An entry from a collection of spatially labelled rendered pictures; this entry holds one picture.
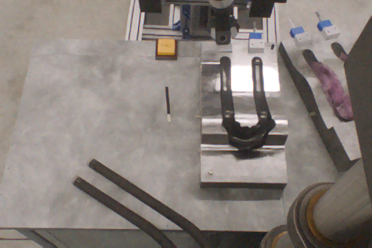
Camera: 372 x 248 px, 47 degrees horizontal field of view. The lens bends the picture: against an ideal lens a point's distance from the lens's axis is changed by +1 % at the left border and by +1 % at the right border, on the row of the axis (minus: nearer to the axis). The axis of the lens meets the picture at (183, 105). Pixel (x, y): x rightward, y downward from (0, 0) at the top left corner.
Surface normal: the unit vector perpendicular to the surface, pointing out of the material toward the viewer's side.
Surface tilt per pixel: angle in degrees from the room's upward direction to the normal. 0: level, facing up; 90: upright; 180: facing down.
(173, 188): 0
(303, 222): 0
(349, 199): 90
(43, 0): 0
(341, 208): 90
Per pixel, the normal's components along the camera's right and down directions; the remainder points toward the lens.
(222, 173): 0.00, -0.47
